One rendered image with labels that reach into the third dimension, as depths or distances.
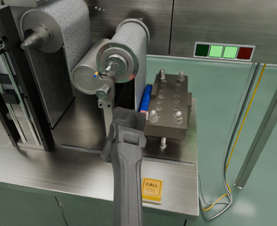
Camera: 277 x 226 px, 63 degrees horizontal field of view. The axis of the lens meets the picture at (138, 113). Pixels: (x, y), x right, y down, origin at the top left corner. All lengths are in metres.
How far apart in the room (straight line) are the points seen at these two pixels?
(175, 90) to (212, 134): 1.41
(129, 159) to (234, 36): 0.76
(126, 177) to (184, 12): 0.75
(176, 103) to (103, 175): 0.42
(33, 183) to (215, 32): 0.92
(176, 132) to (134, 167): 0.40
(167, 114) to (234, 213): 1.19
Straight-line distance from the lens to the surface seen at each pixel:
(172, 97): 1.01
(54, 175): 0.91
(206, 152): 2.22
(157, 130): 0.87
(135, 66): 0.77
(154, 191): 0.80
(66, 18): 0.85
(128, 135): 0.54
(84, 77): 0.86
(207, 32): 1.06
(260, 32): 1.10
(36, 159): 0.99
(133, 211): 0.45
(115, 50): 0.76
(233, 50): 1.10
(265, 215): 2.01
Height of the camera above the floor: 1.60
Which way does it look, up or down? 39 degrees down
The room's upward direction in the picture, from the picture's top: straight up
